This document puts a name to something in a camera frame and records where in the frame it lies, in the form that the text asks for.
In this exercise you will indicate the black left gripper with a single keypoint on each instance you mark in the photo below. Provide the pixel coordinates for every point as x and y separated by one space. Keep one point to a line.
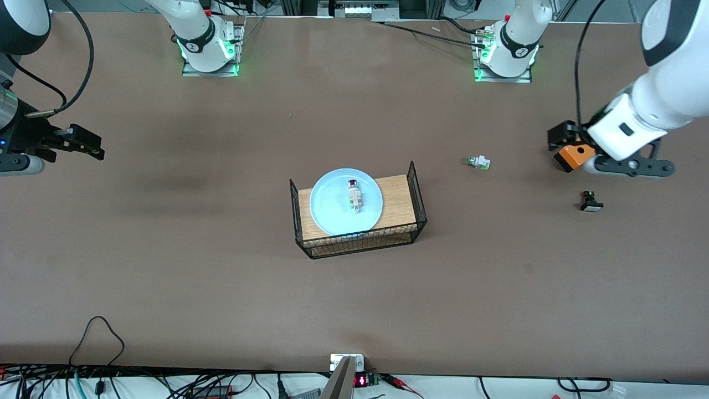
566 134

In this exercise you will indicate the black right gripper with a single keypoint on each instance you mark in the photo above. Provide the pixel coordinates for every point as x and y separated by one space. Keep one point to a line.
29 134

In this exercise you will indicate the red push button switch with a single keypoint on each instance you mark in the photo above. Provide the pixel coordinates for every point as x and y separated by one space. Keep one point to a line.
354 198

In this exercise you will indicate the light blue round plate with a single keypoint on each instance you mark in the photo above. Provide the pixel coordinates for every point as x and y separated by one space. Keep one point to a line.
332 205

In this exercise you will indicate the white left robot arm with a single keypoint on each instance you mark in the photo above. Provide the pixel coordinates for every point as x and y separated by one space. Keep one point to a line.
664 94

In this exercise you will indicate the black white push button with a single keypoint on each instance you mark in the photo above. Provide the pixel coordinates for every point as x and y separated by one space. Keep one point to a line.
590 205

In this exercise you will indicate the white mounting plate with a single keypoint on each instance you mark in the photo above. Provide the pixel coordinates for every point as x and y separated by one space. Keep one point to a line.
360 363

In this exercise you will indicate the metal device with lights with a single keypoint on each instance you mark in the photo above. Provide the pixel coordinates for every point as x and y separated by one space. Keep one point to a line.
357 10

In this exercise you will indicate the red clip lead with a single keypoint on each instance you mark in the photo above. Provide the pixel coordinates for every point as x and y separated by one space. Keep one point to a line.
394 379

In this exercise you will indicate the red LED display module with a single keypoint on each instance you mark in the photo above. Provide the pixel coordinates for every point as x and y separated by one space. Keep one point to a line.
361 380

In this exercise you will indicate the orange button enclosure box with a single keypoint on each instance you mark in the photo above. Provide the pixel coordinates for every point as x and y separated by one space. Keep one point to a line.
579 157

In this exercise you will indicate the green push button switch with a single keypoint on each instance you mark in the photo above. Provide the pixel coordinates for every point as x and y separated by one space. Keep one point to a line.
481 162

